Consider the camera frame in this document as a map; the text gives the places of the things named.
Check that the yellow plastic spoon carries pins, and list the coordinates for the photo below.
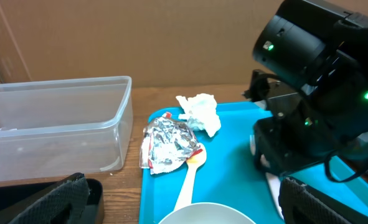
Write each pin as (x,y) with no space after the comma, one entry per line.
(193,163)

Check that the grey bowl with rice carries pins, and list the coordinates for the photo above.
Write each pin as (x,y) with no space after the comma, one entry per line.
(206,213)

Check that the crumpled white napkin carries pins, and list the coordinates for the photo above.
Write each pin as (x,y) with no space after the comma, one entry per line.
(200,113)

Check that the black plastic tray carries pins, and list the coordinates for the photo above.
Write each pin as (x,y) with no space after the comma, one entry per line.
(92,214)

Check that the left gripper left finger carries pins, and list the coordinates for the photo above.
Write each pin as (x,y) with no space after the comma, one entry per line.
(62,202)

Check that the crumpled foil wrapper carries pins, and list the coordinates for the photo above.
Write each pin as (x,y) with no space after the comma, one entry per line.
(167,144)

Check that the clear plastic bin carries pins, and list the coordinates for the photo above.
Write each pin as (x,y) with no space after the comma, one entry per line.
(60,127)

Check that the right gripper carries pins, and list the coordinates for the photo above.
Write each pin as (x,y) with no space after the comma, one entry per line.
(308,125)

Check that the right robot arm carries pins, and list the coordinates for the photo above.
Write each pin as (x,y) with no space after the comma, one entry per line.
(314,84)

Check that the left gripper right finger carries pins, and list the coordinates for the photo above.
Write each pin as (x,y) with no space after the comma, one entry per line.
(303,204)

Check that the white plastic fork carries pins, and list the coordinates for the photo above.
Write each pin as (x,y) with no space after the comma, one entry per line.
(274,186)

